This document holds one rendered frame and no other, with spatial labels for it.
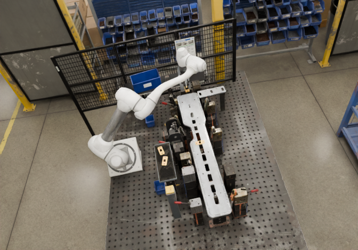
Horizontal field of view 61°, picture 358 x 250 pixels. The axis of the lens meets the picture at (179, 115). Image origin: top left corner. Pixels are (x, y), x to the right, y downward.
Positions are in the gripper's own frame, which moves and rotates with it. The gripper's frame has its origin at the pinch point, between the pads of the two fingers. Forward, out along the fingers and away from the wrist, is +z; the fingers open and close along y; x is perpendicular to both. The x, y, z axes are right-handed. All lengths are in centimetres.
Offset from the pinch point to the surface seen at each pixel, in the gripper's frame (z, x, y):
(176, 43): -12, 54, 2
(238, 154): 59, -49, 37
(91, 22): 54, 264, -113
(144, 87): 20, 35, -41
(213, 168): 29, -77, 5
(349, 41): 91, 121, 259
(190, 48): -2, 54, 16
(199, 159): 29, -65, -4
